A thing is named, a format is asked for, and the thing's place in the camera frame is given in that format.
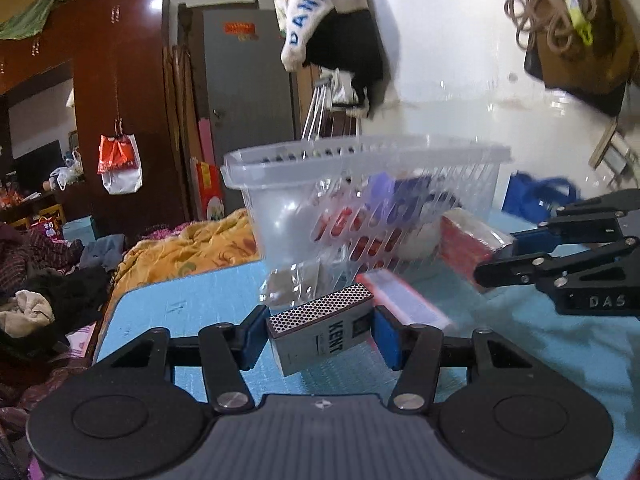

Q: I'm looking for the clear plastic basket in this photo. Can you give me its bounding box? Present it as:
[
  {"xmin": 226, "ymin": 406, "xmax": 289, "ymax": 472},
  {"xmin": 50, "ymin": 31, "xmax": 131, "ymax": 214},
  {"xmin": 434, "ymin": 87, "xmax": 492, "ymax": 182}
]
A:
[{"xmin": 221, "ymin": 134, "xmax": 511, "ymax": 309}]

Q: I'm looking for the orange white plastic bag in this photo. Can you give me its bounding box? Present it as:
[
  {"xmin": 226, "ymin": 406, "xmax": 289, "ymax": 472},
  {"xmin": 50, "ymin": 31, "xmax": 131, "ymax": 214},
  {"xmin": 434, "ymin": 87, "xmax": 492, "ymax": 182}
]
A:
[{"xmin": 98, "ymin": 134, "xmax": 143, "ymax": 195}]

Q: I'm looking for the pile of dark clothes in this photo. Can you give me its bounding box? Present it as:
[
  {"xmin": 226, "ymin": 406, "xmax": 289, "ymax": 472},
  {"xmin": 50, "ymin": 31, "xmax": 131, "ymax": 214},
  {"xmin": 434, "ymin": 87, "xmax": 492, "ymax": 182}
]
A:
[{"xmin": 1, "ymin": 223, "xmax": 122, "ymax": 408}]

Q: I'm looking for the yellow patterned strap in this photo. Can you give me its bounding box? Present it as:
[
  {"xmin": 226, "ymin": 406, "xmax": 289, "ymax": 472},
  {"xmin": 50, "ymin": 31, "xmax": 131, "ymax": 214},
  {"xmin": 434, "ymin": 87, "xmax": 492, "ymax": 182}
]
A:
[{"xmin": 546, "ymin": 0, "xmax": 597, "ymax": 47}]

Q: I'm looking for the brown hanging bag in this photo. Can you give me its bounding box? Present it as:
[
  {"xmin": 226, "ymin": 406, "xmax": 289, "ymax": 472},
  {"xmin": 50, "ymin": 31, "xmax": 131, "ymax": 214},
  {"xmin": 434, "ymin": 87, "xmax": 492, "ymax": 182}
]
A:
[{"xmin": 504, "ymin": 0, "xmax": 639, "ymax": 117}]

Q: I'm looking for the black hanging garment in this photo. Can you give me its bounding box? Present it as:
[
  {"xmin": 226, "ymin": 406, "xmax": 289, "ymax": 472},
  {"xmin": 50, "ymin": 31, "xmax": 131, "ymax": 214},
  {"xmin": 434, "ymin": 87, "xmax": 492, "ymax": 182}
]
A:
[{"xmin": 299, "ymin": 9, "xmax": 385, "ymax": 117}]

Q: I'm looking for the grey Kent cigarette box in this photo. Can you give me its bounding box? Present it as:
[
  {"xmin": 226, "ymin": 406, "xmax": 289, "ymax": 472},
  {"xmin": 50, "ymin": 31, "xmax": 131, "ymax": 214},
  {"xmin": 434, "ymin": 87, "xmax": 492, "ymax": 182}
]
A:
[{"xmin": 267, "ymin": 283, "xmax": 374, "ymax": 376}]

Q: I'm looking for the green cloth on wardrobe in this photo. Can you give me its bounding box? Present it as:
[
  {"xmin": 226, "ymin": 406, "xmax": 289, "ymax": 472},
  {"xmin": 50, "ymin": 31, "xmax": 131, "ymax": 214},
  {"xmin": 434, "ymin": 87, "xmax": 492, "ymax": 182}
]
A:
[{"xmin": 0, "ymin": 0, "xmax": 67, "ymax": 40}]

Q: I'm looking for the coiled beige rope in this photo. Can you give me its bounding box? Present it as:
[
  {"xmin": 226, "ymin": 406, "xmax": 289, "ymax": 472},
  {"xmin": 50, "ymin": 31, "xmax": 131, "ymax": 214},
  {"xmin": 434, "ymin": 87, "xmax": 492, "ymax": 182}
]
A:
[{"xmin": 503, "ymin": 0, "xmax": 599, "ymax": 57}]

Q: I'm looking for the blue shopping bag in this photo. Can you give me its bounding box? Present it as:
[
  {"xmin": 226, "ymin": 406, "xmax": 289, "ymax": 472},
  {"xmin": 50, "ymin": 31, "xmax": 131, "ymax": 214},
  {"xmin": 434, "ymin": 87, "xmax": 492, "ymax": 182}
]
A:
[{"xmin": 501, "ymin": 171, "xmax": 579, "ymax": 224}]

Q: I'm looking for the red white flat box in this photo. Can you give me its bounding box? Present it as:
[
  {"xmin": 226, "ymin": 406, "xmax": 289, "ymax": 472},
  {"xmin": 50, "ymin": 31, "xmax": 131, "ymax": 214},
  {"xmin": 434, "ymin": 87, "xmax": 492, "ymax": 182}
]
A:
[{"xmin": 356, "ymin": 269, "xmax": 454, "ymax": 330}]

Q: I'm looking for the dark red wooden wardrobe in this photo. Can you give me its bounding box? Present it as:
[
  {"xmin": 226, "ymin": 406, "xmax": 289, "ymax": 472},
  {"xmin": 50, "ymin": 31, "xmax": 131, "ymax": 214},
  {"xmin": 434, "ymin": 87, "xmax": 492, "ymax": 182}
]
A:
[{"xmin": 1, "ymin": 0, "xmax": 188, "ymax": 236}]

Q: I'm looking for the grey metal door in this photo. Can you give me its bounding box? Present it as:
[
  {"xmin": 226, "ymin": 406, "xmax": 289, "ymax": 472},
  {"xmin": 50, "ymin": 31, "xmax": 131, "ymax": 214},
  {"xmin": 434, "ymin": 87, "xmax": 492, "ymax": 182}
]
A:
[{"xmin": 179, "ymin": 1, "xmax": 302, "ymax": 216}]

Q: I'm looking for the yellow orange blanket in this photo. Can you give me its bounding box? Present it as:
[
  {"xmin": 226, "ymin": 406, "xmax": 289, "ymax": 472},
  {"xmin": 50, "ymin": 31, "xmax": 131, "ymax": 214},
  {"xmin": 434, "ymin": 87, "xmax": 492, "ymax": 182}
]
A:
[{"xmin": 106, "ymin": 208, "xmax": 262, "ymax": 311}]

